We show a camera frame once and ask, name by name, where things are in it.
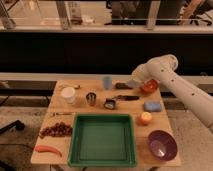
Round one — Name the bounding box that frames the red bowl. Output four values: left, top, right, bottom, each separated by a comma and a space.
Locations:
140, 79, 158, 94

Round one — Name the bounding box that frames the peach fruit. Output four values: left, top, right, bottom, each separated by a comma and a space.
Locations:
139, 112, 152, 125

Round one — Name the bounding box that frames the black handled tool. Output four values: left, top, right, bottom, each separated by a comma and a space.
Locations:
112, 95, 140, 101

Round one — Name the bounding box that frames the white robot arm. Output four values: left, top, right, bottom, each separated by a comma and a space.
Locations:
127, 54, 213, 133

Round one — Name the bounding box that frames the black office chair base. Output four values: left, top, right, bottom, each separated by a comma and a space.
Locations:
0, 120, 25, 135

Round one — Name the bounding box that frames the blue sponge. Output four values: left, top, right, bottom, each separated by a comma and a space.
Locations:
144, 102, 162, 112

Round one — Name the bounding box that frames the green plastic tray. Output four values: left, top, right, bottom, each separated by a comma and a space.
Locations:
67, 114, 137, 167

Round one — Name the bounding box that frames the light blue cup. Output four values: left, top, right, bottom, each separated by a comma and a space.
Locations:
102, 76, 112, 90

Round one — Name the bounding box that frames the orange carrot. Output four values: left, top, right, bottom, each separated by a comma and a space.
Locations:
34, 145, 62, 157

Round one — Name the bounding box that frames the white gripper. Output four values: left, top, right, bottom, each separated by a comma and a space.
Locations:
132, 64, 150, 83

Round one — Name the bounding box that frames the white plastic cup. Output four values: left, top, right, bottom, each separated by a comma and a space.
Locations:
61, 87, 76, 104

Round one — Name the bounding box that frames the small metal cup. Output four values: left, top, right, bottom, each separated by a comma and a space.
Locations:
86, 92, 96, 106

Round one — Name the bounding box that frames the bunch of red grapes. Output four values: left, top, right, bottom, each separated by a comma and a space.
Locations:
39, 122, 73, 138

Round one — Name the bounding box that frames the dark brown object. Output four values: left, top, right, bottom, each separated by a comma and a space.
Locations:
115, 82, 132, 89

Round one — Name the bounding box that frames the metal fork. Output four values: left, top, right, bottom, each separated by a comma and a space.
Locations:
52, 112, 74, 117

